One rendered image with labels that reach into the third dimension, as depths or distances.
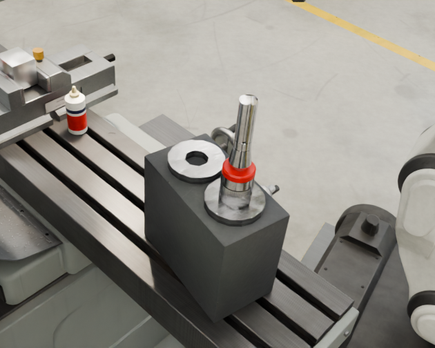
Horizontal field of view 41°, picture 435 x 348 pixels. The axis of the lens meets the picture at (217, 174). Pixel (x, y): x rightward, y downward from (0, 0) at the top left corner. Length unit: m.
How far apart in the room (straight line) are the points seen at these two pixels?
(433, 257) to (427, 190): 0.21
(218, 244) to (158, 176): 0.16
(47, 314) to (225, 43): 2.47
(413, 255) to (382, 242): 0.30
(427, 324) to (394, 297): 0.20
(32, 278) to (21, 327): 0.12
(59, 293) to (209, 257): 0.50
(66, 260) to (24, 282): 0.09
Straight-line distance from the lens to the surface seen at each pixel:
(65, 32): 3.57
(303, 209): 2.50
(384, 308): 1.52
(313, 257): 1.79
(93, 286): 1.35
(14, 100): 1.24
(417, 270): 1.34
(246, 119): 0.75
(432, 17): 4.27
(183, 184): 0.88
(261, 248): 0.87
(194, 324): 0.95
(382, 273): 1.59
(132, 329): 1.63
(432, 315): 1.36
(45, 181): 1.17
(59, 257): 1.22
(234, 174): 0.80
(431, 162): 1.14
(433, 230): 1.20
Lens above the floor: 1.74
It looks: 42 degrees down
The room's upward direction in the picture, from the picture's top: 6 degrees clockwise
